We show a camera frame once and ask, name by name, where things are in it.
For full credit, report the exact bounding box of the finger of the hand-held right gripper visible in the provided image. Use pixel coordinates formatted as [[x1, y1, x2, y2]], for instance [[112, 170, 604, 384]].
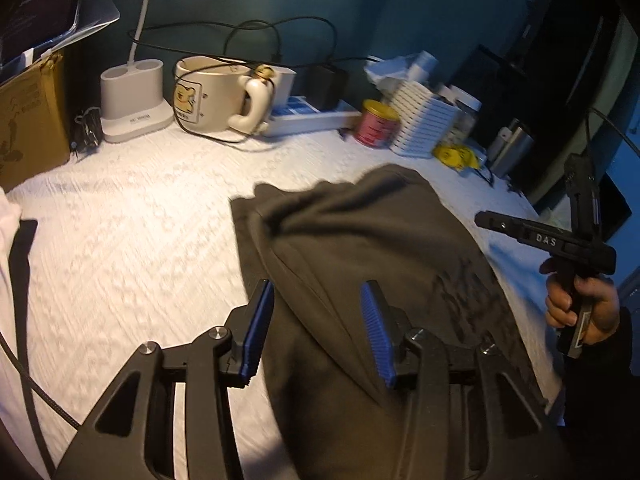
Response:
[[475, 211, 521, 243]]

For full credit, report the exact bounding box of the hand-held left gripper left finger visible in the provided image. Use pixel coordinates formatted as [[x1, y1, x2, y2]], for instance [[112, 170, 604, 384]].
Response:
[[54, 280, 275, 480]]

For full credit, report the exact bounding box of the white cloth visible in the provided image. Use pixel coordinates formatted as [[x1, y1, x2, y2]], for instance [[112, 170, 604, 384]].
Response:
[[0, 187, 24, 311]]

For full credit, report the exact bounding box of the black plug charger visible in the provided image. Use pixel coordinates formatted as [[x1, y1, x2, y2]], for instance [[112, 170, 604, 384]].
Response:
[[307, 64, 350, 111]]

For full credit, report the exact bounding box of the dark red printed board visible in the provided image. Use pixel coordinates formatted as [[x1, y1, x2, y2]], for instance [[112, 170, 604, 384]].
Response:
[[0, 0, 86, 61]]

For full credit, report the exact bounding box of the person's right hand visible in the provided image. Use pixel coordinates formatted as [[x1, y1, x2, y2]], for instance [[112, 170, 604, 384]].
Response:
[[545, 275, 621, 346]]

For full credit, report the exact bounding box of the thin black cable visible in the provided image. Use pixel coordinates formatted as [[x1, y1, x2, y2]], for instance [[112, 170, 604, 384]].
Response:
[[469, 159, 497, 187]]

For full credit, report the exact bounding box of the cream bear print mug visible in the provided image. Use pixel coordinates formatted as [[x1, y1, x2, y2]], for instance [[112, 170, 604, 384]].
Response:
[[173, 56, 276, 136]]

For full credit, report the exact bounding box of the bundled black cable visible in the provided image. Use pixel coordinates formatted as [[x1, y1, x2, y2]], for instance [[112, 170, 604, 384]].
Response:
[[72, 107, 104, 154]]

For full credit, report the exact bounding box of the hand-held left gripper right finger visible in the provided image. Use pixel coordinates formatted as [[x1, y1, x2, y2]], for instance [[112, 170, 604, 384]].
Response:
[[360, 281, 566, 480]]

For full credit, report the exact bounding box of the black charger cable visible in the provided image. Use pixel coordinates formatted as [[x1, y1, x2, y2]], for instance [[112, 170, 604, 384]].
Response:
[[127, 16, 337, 68], [175, 20, 284, 145]]

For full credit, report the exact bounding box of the yellow snack packet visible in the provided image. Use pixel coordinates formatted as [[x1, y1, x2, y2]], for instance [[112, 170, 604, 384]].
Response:
[[433, 143, 481, 170]]

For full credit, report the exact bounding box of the clear jar white lid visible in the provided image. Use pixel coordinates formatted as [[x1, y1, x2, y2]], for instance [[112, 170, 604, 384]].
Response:
[[440, 85, 484, 146]]

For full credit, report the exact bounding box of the white slotted plastic basket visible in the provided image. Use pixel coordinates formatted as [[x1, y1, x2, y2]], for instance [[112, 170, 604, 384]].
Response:
[[388, 82, 459, 159]]

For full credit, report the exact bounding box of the person's right forearm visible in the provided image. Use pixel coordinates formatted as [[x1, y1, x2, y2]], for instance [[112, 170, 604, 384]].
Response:
[[562, 305, 640, 431]]

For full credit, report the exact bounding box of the white plug charger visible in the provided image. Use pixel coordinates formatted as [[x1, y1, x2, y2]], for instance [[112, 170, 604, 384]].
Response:
[[270, 67, 297, 111]]

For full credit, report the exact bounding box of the red can yellow lid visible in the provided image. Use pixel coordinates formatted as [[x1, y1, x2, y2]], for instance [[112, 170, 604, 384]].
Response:
[[353, 99, 401, 150]]

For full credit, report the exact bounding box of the white power strip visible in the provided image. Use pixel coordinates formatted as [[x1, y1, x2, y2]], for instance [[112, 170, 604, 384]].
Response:
[[262, 95, 362, 137]]

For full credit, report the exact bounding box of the crumpled white tissue bag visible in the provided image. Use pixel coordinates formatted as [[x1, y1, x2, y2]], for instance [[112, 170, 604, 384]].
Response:
[[363, 52, 426, 94]]

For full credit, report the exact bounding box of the brown t-shirt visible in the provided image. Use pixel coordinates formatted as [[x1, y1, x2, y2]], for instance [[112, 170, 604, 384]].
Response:
[[230, 165, 568, 480]]

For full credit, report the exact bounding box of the stainless steel tumbler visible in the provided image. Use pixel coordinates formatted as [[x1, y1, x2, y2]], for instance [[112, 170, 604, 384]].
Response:
[[487, 118, 536, 179]]

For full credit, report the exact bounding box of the white textured tablecloth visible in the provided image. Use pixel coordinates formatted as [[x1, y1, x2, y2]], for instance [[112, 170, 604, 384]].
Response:
[[0, 125, 566, 480]]

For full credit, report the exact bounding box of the black braided cable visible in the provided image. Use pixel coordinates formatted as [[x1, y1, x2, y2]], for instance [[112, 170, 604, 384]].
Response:
[[0, 219, 82, 480], [582, 105, 640, 171]]

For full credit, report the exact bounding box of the brown cardboard box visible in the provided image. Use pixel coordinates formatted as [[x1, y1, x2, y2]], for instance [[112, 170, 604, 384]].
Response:
[[0, 50, 71, 194]]

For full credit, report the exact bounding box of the white desk lamp base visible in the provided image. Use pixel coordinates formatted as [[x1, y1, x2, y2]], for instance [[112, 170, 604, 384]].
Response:
[[100, 0, 174, 144]]

